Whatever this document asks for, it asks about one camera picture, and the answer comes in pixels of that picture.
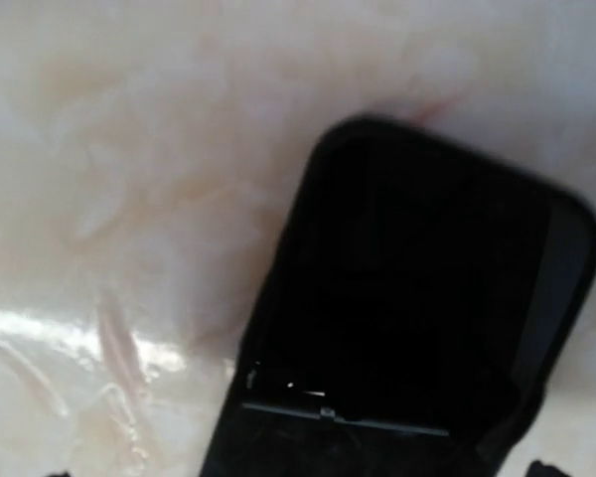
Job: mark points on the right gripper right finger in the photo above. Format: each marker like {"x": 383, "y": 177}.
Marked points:
{"x": 550, "y": 465}

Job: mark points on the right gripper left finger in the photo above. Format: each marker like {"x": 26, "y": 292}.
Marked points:
{"x": 64, "y": 473}

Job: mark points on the black phone case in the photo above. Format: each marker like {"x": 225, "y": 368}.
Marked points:
{"x": 419, "y": 297}

